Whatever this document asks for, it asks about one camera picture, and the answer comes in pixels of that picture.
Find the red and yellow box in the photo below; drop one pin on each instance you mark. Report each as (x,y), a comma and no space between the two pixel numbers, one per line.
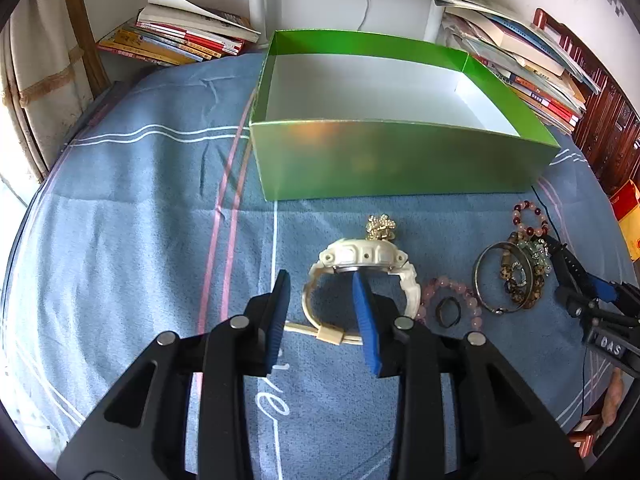
(629,215)

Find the white furniture post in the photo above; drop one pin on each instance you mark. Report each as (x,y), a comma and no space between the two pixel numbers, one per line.
(255,0)
(433,15)

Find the person's right hand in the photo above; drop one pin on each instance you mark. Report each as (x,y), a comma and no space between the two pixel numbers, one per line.
(613,400)

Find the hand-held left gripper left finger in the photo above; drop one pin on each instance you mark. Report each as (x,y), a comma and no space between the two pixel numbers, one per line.
(280,320)

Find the gold rhinestone brooch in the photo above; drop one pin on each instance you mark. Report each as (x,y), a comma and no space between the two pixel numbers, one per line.
(381,227)

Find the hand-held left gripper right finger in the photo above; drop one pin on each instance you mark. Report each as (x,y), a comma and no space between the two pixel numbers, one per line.
(367,330)

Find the blue striped blanket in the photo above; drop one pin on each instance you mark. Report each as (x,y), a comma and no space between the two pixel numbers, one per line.
(150,210)

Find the metal bangle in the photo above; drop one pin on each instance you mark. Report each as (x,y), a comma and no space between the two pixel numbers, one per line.
(476,275)

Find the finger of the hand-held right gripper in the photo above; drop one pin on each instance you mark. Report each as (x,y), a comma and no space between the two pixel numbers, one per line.
(575,302)
(567,265)

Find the small stack of books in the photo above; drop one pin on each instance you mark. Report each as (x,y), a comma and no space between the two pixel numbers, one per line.
(190,35)

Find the green cardboard box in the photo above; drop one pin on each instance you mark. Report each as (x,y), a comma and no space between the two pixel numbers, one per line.
(380,160)

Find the dark wooden headboard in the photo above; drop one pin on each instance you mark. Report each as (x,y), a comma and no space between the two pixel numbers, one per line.
(610,120)

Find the tall stack of books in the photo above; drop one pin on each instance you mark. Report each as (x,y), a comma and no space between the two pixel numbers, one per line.
(525,55)

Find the white wrist watch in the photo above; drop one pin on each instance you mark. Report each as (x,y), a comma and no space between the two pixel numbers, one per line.
(360,255)

